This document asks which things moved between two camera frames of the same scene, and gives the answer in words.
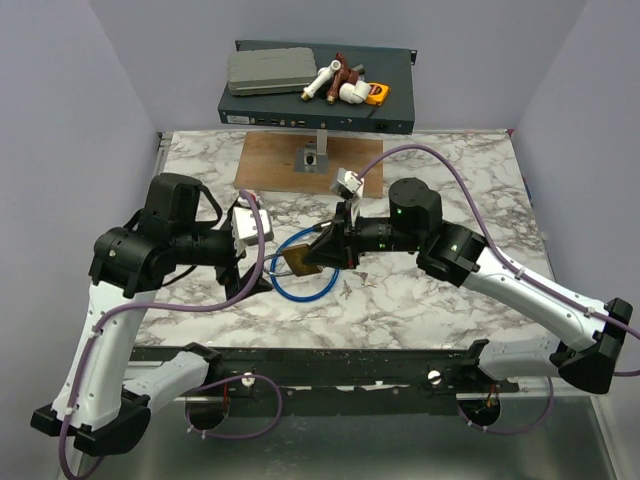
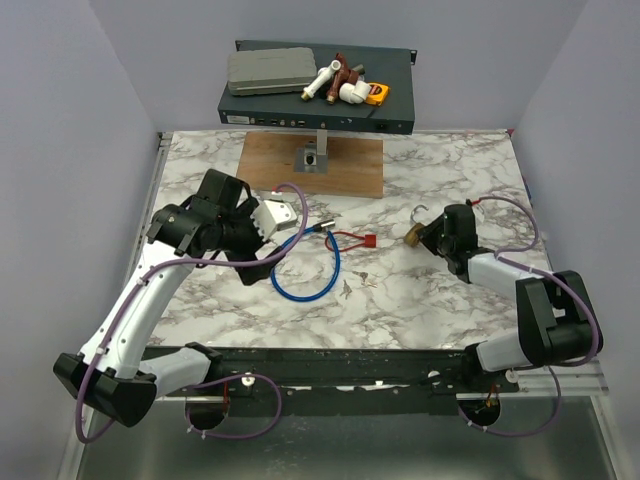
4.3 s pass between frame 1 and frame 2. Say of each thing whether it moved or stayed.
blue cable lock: stayed
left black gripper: moved
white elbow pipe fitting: stayed
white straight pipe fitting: stayed
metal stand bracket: stayed
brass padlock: moved
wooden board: stayed
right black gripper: moved
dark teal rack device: stayed
